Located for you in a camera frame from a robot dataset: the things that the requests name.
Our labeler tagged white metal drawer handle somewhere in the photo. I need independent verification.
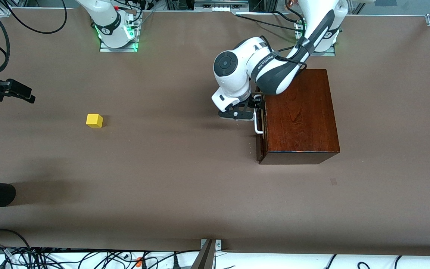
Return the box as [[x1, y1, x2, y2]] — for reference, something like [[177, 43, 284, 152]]
[[254, 95, 265, 135]]

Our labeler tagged yellow cube block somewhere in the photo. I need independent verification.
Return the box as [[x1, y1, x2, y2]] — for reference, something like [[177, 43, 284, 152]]
[[86, 114, 104, 129]]

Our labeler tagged dark wooden drawer cabinet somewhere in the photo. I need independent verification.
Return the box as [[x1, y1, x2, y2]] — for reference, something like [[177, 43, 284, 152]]
[[257, 68, 340, 165]]

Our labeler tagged brown table cover sheet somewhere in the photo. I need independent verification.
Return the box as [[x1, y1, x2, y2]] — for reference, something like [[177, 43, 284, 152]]
[[0, 7, 430, 256]]

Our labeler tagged metal corner bracket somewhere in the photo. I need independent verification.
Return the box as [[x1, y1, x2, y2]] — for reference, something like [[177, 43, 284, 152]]
[[200, 239, 222, 250]]

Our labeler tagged aluminium frame strut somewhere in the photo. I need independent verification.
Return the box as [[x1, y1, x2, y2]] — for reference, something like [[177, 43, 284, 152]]
[[192, 239, 216, 269]]

